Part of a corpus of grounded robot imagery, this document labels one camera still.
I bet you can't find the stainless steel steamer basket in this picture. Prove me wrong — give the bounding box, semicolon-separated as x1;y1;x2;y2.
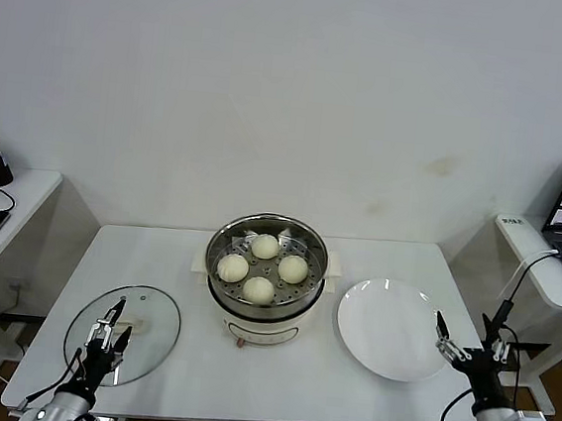
185;205;349;327

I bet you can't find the white side table with laptop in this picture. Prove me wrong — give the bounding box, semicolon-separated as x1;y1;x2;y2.
476;210;562;418

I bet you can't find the white steamed baozi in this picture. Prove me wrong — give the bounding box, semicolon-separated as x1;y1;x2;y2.
277;254;311;285
249;232;281;262
215;252;252;285
240;274;277;307

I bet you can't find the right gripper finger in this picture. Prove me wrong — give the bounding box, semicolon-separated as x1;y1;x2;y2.
430;309;476;371
476;312;521;367

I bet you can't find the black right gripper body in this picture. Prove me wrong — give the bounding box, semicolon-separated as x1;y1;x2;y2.
451;345;521;419

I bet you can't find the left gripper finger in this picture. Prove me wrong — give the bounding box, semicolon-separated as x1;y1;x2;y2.
86;294;127;354
111;330;134;365

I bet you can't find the glass lid with cream handle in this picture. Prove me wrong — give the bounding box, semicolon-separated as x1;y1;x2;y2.
58;277;185;393

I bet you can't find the black cable with adapter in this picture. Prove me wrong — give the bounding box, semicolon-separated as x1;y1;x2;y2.
477;245;560;421

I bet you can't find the white round plate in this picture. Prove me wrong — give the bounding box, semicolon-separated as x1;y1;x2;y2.
330;273;458;386

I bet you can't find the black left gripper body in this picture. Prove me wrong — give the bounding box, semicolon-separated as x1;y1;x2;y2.
74;343;126;393

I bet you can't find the cream electric cooking pot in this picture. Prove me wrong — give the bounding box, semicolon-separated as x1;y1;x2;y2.
186;261;338;359

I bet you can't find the white flat strap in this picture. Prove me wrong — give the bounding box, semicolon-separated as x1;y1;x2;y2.
497;244;560;303

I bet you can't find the white side table with cup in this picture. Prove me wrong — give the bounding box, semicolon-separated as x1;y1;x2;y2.
0;164;62;395

